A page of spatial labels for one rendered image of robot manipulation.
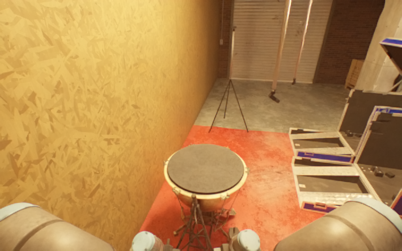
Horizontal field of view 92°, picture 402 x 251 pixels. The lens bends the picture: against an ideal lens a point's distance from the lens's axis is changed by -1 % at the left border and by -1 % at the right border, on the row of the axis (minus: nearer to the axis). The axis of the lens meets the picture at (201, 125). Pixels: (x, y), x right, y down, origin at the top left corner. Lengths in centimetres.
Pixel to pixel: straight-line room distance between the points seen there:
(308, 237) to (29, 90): 109
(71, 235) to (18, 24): 85
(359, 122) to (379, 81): 114
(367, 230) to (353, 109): 378
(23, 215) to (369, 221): 67
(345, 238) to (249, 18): 739
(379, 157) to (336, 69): 535
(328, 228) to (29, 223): 56
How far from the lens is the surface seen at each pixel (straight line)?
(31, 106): 111
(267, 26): 766
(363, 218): 52
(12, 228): 53
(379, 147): 348
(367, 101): 426
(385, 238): 53
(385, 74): 523
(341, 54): 845
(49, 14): 121
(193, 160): 180
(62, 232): 48
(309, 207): 270
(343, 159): 371
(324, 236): 47
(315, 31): 795
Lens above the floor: 189
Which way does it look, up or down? 27 degrees down
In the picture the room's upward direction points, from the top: straight up
